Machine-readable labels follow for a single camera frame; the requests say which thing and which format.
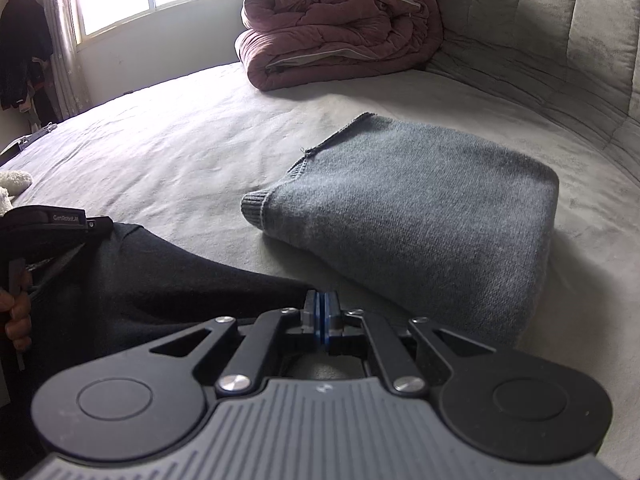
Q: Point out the folded pink quilt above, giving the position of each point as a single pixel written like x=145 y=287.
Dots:
x=340 y=25

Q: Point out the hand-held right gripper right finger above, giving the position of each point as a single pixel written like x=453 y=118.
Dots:
x=331 y=312

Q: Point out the grey quilted headboard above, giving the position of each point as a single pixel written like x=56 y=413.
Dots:
x=540 y=35

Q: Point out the folded grey sweater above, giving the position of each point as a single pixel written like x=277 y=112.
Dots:
x=410 y=220

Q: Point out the bed with grey sheet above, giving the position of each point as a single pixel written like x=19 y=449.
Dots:
x=190 y=140

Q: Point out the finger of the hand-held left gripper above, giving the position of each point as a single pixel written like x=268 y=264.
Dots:
x=100 y=225

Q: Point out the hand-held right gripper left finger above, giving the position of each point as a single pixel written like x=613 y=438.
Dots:
x=313 y=312

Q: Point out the grey patterned curtain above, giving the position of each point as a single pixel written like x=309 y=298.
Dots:
x=65 y=50

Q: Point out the black phone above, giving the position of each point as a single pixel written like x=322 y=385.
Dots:
x=10 y=149

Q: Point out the person's left hand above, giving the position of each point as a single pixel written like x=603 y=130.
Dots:
x=17 y=317

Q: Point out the white plush dog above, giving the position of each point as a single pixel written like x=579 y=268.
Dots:
x=11 y=185

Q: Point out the hanging dark jacket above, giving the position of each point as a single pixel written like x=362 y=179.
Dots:
x=22 y=45

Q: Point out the black garment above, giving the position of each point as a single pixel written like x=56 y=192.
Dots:
x=150 y=285

